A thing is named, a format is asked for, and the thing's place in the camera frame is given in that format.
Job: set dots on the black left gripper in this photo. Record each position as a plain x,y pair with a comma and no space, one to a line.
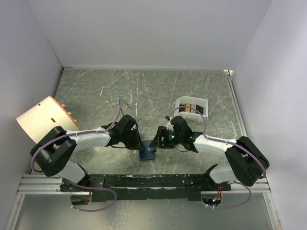
137,144

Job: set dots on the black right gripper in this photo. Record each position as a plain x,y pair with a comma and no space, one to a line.
162,131

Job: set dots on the blue leather card holder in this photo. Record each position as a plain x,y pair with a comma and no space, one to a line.
148,153

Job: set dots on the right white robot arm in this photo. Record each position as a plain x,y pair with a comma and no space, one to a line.
244,162

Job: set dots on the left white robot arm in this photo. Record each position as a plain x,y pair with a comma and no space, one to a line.
52,153

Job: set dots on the stack of credit cards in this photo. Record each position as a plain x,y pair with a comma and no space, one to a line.
191,108

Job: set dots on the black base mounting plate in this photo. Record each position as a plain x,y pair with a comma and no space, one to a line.
156,186

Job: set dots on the white plastic bin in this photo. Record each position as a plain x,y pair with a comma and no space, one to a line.
192,100

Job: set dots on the beige cylindrical lamp shade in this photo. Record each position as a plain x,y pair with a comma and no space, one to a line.
41,118

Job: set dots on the aluminium frame rail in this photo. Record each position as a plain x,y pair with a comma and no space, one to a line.
141,202

